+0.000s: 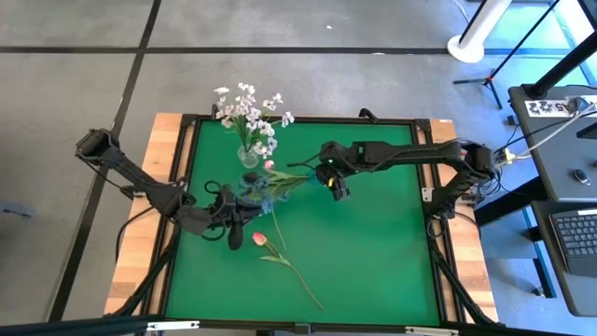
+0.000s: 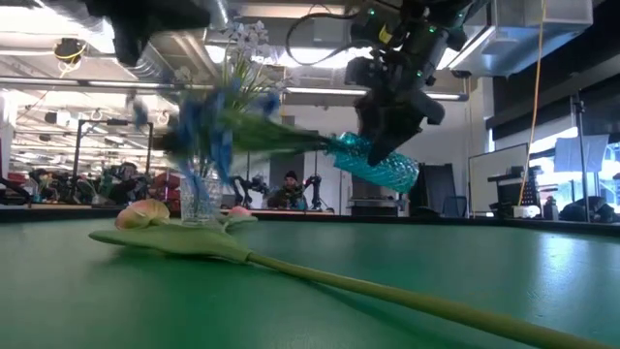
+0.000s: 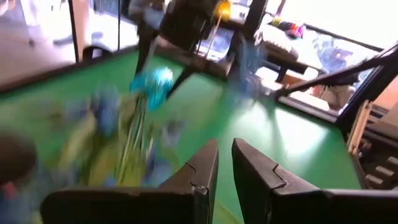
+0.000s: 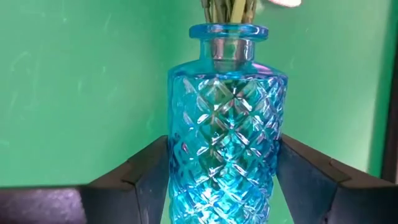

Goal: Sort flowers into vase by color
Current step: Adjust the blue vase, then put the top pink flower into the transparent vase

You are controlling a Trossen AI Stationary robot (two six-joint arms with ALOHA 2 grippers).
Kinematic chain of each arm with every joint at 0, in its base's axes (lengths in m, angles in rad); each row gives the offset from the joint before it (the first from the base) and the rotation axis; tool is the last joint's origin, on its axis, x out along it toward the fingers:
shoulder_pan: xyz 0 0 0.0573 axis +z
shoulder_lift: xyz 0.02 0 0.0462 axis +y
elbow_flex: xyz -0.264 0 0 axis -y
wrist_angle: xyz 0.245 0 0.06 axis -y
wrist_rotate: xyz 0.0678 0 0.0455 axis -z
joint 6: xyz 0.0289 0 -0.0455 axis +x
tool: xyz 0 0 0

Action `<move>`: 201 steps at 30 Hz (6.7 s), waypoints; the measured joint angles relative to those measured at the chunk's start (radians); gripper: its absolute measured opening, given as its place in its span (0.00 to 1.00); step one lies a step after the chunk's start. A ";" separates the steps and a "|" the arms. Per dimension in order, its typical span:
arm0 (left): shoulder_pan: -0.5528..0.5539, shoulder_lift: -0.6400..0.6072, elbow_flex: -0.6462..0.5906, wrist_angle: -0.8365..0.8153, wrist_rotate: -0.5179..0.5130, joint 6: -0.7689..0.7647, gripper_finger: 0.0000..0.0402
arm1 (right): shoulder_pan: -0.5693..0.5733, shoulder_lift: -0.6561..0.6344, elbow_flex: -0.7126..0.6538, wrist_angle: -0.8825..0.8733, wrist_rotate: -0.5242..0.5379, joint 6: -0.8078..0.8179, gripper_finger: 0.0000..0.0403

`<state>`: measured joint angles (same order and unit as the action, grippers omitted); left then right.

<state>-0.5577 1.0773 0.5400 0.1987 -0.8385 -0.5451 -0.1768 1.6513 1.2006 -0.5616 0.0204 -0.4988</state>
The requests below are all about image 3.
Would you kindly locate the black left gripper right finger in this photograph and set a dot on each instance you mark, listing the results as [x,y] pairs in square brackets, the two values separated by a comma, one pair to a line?
[280,202]

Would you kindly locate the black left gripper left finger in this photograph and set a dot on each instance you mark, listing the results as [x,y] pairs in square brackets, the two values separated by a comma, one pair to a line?
[174,202]

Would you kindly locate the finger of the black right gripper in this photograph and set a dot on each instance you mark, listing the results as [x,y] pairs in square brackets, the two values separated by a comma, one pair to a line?
[186,76]
[146,46]

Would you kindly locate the blue flower spray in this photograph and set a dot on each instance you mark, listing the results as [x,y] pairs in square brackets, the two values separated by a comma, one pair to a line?
[161,168]
[105,109]
[248,68]

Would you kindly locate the black tulip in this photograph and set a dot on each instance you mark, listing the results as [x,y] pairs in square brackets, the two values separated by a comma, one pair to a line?
[15,155]

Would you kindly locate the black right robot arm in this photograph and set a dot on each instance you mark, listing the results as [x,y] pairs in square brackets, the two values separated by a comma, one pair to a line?
[382,140]

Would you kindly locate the teal glass vase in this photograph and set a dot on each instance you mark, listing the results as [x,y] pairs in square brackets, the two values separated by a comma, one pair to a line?
[155,87]

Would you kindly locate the black hook clamp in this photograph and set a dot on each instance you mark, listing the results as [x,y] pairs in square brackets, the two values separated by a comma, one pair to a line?
[93,47]

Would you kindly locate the green table mat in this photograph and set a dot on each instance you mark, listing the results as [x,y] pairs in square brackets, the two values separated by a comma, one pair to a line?
[295,146]

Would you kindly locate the black gantry leg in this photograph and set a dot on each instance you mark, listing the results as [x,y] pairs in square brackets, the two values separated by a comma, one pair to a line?
[373,87]

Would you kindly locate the black aluminium table frame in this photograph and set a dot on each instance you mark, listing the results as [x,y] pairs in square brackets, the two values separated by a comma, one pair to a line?
[46,74]

